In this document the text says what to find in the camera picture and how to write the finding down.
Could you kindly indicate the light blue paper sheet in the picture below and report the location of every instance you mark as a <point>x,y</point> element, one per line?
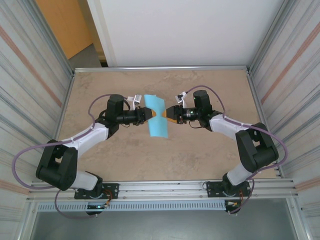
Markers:
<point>157,128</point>

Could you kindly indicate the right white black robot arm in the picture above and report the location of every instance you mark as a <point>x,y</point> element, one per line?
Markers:
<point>257,150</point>

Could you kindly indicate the small circuit board green light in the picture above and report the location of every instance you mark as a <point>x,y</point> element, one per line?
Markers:
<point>97,207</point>

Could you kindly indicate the orange wooden door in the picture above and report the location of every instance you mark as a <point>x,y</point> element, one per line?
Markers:
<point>65,22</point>

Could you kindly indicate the aluminium crossbar of table frame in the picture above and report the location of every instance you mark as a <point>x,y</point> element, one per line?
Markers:
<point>162,68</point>

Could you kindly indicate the long aluminium mounting rail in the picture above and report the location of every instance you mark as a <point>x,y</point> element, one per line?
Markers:
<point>162,187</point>

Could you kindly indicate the aluminium table side rail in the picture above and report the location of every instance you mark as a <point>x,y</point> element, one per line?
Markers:
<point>264,125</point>
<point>60,125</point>

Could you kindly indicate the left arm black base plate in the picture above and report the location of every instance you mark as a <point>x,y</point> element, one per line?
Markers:
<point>112,187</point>

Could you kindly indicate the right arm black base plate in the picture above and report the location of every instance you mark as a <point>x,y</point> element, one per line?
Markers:
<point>212,186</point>

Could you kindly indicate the white door frame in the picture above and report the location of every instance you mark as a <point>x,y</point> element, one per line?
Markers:
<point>102,32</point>

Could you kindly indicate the aluminium frame corner post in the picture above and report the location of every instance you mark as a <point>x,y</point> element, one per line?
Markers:
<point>51,37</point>
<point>271,37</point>

